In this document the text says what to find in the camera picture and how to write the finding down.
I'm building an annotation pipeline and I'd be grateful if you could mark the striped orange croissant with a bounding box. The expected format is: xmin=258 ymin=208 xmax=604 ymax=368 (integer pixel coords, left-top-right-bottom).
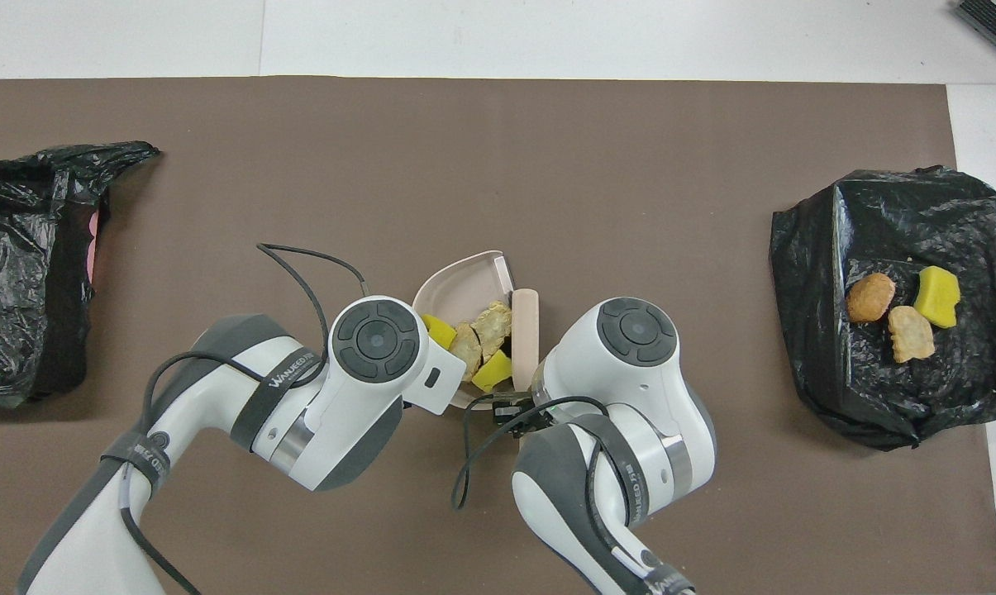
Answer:
xmin=888 ymin=305 xmax=936 ymax=364

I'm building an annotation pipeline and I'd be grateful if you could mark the beige plastic dustpan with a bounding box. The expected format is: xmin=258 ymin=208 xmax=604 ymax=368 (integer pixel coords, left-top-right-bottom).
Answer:
xmin=412 ymin=250 xmax=519 ymax=412

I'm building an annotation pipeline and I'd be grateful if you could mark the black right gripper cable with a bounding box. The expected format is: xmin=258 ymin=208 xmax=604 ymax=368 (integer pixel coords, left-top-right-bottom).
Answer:
xmin=450 ymin=395 xmax=610 ymax=511

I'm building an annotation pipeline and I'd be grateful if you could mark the thick yellow sponge block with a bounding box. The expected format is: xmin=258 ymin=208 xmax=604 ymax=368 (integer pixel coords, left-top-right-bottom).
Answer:
xmin=913 ymin=265 xmax=961 ymax=330

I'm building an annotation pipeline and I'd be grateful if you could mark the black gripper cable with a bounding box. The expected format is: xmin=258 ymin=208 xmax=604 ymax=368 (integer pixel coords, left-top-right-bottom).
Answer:
xmin=117 ymin=242 xmax=372 ymax=595
xmin=450 ymin=395 xmax=610 ymax=511

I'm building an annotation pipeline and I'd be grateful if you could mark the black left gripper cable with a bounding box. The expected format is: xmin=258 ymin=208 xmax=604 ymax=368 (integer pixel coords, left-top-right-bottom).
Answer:
xmin=117 ymin=242 xmax=372 ymax=595

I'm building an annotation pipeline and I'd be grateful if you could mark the yellow sponge wedge piece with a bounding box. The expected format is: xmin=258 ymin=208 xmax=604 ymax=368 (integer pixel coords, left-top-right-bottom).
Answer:
xmin=471 ymin=349 xmax=515 ymax=394

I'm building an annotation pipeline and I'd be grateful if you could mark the notched yellow sponge piece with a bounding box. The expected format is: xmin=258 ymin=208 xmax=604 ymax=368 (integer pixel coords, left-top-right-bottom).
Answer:
xmin=419 ymin=313 xmax=459 ymax=351

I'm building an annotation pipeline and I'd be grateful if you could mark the black bag lined pink bin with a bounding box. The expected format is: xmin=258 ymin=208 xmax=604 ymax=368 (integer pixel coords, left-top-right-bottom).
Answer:
xmin=0 ymin=140 xmax=161 ymax=410

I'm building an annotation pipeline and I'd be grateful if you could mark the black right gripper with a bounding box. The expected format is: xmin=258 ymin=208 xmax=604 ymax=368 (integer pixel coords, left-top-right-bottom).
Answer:
xmin=493 ymin=394 xmax=549 ymax=431

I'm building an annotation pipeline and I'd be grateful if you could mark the brown bread bun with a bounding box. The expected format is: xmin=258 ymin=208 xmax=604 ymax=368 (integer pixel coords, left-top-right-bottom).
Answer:
xmin=846 ymin=272 xmax=897 ymax=324

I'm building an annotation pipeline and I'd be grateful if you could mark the brown table mat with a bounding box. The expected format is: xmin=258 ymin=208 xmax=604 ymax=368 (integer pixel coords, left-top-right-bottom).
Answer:
xmin=0 ymin=76 xmax=996 ymax=595

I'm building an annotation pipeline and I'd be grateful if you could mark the beige handled black bristle brush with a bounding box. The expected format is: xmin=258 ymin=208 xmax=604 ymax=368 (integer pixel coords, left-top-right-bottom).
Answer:
xmin=510 ymin=288 xmax=541 ymax=393

